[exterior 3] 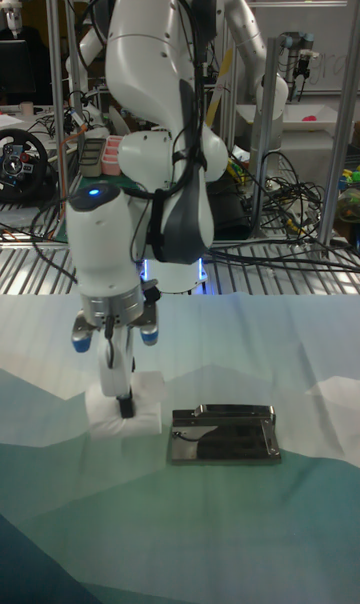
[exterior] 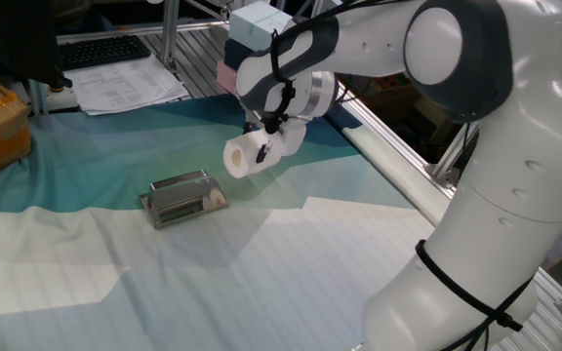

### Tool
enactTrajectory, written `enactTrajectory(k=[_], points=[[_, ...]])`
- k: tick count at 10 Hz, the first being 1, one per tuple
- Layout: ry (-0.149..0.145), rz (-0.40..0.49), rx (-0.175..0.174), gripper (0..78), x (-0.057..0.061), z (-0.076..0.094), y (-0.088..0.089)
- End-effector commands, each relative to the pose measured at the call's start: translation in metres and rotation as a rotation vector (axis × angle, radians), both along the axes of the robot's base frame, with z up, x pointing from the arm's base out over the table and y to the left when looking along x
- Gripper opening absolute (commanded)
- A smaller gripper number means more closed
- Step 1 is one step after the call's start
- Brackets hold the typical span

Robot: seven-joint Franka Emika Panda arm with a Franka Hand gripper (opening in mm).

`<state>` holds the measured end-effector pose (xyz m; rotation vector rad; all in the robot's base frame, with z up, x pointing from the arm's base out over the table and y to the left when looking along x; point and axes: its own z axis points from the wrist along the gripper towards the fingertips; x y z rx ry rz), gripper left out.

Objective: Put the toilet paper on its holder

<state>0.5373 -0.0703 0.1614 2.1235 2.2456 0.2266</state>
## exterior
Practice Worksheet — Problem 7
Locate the green and white tablecloth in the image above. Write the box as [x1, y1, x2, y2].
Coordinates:
[0, 94, 438, 351]

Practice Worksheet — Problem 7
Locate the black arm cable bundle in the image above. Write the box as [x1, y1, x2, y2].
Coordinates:
[261, 0, 409, 136]

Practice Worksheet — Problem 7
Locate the light blue box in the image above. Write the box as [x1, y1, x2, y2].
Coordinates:
[228, 0, 295, 53]

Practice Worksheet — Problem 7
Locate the pink box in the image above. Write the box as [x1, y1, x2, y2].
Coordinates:
[215, 60, 239, 95]

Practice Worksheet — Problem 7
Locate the black keyboard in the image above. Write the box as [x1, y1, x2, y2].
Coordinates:
[58, 34, 152, 72]

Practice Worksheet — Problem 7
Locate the dark blue box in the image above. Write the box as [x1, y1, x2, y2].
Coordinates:
[222, 38, 251, 72]

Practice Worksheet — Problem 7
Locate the white toilet paper roll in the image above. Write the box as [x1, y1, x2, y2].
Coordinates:
[222, 128, 282, 179]

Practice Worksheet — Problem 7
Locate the aluminium frame post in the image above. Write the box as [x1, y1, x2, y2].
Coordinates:
[160, 0, 181, 74]

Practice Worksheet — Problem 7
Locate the aluminium table edge rail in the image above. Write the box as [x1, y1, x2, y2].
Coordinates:
[329, 87, 562, 342]

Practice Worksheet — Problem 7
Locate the printed paper stack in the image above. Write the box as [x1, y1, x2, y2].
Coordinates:
[63, 54, 190, 117]

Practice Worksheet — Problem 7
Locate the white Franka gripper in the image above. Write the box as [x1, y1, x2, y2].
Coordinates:
[255, 118, 308, 165]

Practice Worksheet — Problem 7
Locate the black monitor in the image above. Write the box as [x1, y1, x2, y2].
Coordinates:
[0, 0, 73, 92]

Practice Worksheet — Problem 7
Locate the chrome toilet paper holder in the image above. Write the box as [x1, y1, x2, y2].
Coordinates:
[139, 169, 230, 230]

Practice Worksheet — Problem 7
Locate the black strap around arm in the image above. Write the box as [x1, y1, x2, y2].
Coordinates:
[415, 238, 536, 351]

